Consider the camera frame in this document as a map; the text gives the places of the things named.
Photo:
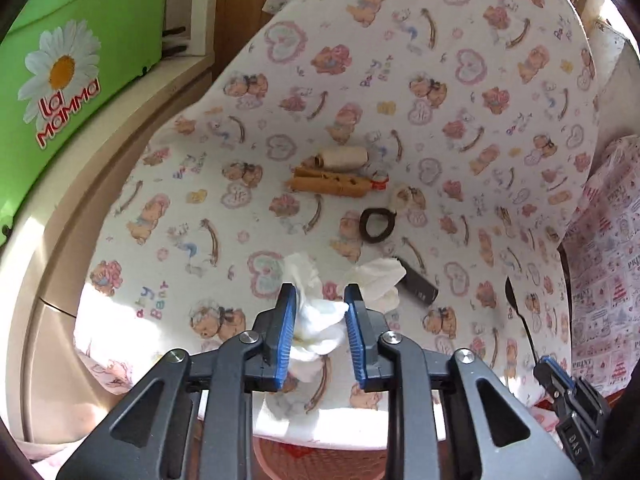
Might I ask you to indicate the black plastic spoon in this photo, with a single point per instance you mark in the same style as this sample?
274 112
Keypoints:
513 303

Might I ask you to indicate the white tissue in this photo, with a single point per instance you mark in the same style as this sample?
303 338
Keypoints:
321 403

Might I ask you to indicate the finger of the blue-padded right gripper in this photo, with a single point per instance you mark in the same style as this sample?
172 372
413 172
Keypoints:
580 437
571 394

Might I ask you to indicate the cream thread spool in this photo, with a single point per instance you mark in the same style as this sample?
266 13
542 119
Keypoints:
342 158

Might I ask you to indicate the green plastic storage box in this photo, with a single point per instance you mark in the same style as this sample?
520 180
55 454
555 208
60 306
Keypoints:
61 60

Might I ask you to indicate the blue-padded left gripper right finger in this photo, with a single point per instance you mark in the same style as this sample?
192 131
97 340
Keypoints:
490 434

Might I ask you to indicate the pink plastic waste basket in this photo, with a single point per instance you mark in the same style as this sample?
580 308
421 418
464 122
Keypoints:
279 460

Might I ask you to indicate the red orange small clip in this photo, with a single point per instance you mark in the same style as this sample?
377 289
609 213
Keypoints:
379 181

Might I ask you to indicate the bear-print chair cover cloth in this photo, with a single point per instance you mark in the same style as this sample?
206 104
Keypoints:
481 112

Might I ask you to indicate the wooden clothespin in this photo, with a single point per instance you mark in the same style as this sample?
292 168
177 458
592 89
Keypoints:
328 183

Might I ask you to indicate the black rectangular small box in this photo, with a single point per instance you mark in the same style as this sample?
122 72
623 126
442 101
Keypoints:
418 286

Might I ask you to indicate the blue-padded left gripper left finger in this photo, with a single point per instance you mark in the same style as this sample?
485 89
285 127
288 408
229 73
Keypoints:
149 433

